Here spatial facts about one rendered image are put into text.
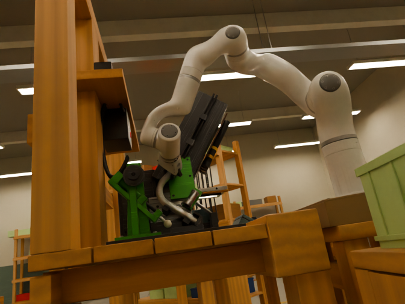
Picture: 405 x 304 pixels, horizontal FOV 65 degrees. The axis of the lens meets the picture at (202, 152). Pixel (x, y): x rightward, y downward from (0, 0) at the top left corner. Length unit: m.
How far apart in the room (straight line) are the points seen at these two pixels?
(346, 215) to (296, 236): 0.18
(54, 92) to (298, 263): 0.76
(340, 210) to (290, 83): 0.50
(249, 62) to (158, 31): 4.37
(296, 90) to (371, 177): 0.60
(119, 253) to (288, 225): 0.41
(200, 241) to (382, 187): 0.41
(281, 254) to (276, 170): 10.60
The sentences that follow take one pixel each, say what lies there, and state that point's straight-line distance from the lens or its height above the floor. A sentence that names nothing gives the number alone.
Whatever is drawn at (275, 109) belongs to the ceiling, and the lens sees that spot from 9.81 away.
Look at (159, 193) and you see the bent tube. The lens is 1.39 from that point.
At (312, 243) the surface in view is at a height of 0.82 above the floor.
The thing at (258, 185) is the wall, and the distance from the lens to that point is 11.09.
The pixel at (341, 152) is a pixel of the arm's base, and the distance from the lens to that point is 1.12.
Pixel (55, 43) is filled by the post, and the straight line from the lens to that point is 1.02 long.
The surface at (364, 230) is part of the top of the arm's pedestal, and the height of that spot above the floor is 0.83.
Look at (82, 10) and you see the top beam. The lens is 1.53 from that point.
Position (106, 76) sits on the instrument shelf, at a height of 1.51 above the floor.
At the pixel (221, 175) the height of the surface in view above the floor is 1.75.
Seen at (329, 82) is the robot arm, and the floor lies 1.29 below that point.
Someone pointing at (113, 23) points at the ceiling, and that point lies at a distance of 5.77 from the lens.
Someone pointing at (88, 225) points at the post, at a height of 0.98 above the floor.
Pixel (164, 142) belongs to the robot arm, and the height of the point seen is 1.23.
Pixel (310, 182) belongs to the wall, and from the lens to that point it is 11.72.
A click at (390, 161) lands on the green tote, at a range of 0.67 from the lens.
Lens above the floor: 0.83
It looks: 17 degrees up
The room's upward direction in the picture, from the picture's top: 8 degrees counter-clockwise
